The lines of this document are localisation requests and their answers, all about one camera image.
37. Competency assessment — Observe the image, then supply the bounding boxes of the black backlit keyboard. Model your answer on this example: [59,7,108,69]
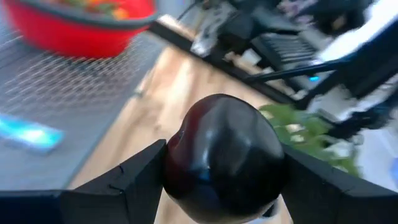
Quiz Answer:
[251,32,318,72]

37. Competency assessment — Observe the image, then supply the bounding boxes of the monstera plant in white pot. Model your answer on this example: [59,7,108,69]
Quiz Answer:
[259,104,361,178]

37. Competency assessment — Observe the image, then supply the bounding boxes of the kitchen knife light blue handle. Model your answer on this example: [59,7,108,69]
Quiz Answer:
[0,112,65,154]

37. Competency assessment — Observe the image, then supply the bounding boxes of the red collapsible colander grey rim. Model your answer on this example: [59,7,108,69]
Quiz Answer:
[1,0,159,59]

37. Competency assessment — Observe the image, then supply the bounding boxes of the black aluminium table frame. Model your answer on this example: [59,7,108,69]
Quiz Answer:
[149,18,398,106]

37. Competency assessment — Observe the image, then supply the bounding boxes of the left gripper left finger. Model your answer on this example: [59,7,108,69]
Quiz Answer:
[60,139,167,224]

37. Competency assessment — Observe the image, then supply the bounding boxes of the grey perforated metal rack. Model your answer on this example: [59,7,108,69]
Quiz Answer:
[0,18,169,191]

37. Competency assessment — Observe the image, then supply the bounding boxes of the dark purple plum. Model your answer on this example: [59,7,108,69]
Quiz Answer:
[162,93,289,224]

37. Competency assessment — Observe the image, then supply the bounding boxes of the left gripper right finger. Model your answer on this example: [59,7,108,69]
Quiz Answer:
[281,145,398,224]

